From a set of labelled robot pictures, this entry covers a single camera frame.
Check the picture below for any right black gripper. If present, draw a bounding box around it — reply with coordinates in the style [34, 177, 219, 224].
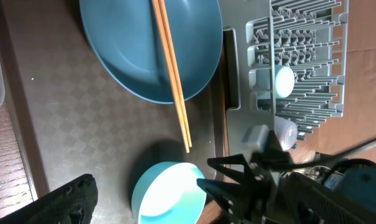
[196, 131, 295, 223]

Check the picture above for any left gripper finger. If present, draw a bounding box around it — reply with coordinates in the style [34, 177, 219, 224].
[0, 174, 98, 224]

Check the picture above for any light blue rice bowl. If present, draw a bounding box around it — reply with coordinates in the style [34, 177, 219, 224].
[131, 162, 206, 224]

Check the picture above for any wooden chopstick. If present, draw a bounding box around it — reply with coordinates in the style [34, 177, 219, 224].
[152, 0, 190, 153]
[158, 0, 192, 147]

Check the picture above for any dark blue plate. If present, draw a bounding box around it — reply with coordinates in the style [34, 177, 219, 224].
[79, 0, 223, 104]

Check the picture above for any pink cup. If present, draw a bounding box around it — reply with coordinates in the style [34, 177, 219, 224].
[274, 116, 298, 151]

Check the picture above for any light blue cup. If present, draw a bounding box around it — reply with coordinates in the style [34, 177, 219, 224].
[256, 65, 295, 98]

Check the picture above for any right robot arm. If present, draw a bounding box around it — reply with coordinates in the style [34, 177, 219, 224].
[196, 131, 376, 223]

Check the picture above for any grey dishwasher rack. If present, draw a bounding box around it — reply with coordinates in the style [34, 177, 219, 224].
[219, 0, 349, 157]

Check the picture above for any brown serving tray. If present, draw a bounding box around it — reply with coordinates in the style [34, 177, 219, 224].
[0, 1, 222, 223]

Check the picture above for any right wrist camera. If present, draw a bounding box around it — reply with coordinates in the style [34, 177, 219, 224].
[242, 124, 269, 151]

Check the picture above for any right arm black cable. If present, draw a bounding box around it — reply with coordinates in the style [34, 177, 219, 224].
[277, 132, 376, 172]

